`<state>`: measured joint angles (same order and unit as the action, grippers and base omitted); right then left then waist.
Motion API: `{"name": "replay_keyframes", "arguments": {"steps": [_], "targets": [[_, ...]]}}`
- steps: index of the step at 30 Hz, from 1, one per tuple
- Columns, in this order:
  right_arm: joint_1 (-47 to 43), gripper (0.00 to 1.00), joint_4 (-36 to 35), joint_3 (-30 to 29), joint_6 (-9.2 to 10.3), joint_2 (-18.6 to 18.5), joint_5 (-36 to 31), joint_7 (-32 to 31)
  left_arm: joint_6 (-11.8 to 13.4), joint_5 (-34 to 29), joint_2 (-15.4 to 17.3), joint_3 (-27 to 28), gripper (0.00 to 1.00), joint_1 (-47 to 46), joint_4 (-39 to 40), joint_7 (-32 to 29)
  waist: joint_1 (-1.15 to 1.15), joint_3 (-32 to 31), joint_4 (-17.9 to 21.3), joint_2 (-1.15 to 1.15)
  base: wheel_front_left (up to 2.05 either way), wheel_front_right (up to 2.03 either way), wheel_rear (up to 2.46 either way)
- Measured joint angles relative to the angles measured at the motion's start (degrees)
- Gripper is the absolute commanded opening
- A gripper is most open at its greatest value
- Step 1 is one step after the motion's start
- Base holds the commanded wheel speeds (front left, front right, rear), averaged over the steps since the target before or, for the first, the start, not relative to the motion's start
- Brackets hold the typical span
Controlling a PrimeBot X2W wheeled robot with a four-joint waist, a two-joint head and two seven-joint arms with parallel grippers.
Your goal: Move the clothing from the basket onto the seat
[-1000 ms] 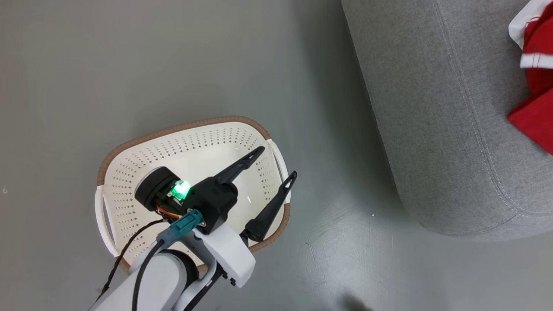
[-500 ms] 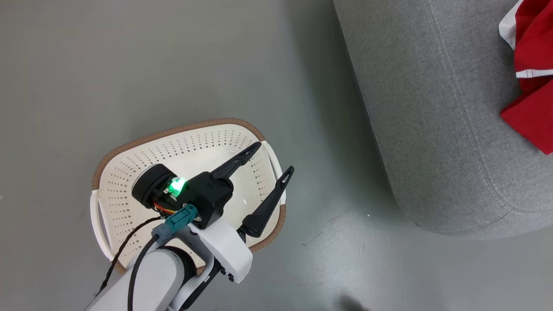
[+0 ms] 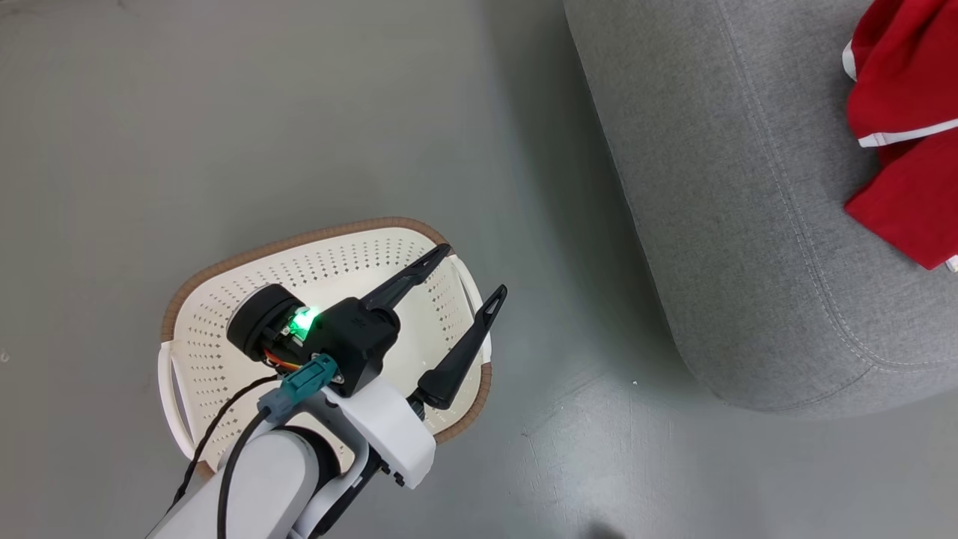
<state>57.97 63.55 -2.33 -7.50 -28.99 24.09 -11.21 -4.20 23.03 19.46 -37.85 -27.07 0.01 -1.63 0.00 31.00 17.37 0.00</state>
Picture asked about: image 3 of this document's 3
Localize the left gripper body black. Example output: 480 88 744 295
226 284 402 398

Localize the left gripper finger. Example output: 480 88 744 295
416 284 509 410
361 243 454 312

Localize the red garment with white collar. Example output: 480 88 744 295
843 133 958 272

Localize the red garment with white stripe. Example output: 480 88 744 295
841 0 958 150

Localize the grey fabric sofa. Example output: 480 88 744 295
562 0 958 421

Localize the white perforated laundry basket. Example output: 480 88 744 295
156 216 494 481

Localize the black cable with teal connector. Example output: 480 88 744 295
216 353 339 539

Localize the thin black cable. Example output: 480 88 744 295
171 376 284 511

